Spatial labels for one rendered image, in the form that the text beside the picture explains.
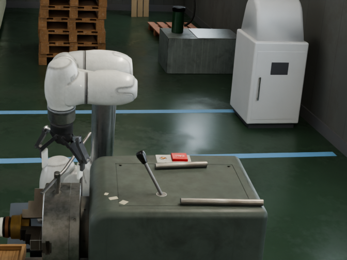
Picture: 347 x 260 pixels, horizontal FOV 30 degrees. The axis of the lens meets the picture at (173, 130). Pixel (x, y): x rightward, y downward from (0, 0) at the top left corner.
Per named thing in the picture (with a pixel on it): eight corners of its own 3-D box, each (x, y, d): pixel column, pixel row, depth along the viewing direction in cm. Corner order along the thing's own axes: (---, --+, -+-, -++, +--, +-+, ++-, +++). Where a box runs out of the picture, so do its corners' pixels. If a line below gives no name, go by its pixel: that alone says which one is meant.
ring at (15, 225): (31, 209, 233) (4, 209, 232) (28, 221, 225) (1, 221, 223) (31, 231, 236) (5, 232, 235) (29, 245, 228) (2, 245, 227)
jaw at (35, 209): (54, 218, 235) (55, 185, 237) (53, 217, 230) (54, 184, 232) (22, 218, 233) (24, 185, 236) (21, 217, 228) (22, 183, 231)
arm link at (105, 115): (79, 184, 307) (126, 184, 310) (79, 208, 294) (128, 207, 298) (81, 41, 262) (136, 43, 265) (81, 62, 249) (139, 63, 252)
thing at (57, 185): (58, 201, 224) (58, 175, 217) (52, 199, 224) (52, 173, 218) (61, 198, 225) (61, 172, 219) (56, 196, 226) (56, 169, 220)
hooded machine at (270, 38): (298, 129, 665) (316, 2, 620) (246, 130, 654) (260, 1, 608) (277, 109, 725) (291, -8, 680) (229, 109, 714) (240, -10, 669)
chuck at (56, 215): (72, 230, 254) (72, 165, 237) (68, 290, 228) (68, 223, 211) (48, 230, 253) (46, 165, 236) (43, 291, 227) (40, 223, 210)
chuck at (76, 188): (81, 230, 254) (81, 165, 237) (79, 290, 228) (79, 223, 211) (72, 230, 254) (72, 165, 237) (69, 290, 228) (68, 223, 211)
